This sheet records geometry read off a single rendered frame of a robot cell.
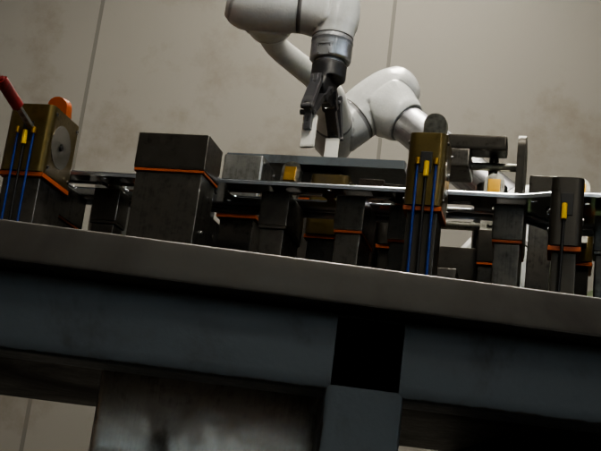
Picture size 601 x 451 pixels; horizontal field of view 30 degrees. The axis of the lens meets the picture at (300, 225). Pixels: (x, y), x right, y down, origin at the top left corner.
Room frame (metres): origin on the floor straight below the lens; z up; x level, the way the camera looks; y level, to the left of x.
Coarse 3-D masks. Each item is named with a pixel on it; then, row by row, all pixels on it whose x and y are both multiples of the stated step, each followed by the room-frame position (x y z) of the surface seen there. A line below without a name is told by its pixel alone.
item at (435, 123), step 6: (432, 114) 1.66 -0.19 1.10; (438, 114) 1.66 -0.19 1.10; (426, 120) 1.67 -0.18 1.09; (432, 120) 1.67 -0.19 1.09; (438, 120) 1.66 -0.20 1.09; (444, 120) 1.66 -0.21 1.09; (426, 126) 1.67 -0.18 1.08; (432, 126) 1.67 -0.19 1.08; (438, 126) 1.66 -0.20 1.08; (444, 126) 1.66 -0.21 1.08; (438, 132) 1.67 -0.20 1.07; (444, 132) 1.66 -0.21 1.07
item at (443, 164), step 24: (432, 144) 1.60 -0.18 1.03; (408, 168) 1.61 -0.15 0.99; (432, 168) 1.60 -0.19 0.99; (408, 192) 1.61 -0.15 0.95; (432, 192) 1.60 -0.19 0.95; (408, 216) 1.62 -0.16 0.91; (432, 216) 1.59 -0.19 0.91; (408, 240) 1.62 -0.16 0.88; (432, 240) 1.61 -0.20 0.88; (408, 264) 1.60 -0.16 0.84; (432, 264) 1.61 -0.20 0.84
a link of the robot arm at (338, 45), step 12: (312, 36) 2.22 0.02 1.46; (324, 36) 2.19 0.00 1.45; (336, 36) 2.18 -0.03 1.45; (348, 36) 2.20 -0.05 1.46; (312, 48) 2.21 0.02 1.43; (324, 48) 2.19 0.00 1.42; (336, 48) 2.18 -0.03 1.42; (348, 48) 2.20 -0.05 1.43; (312, 60) 2.23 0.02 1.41; (348, 60) 2.21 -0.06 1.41
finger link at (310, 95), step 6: (318, 72) 2.16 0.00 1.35; (312, 78) 2.17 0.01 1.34; (318, 78) 2.16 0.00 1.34; (312, 84) 2.16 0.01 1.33; (318, 84) 2.15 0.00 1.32; (306, 90) 2.16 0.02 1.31; (312, 90) 2.15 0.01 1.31; (318, 90) 2.16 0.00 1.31; (306, 96) 2.15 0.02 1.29; (312, 96) 2.14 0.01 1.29; (306, 102) 2.15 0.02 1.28; (312, 102) 2.13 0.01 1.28
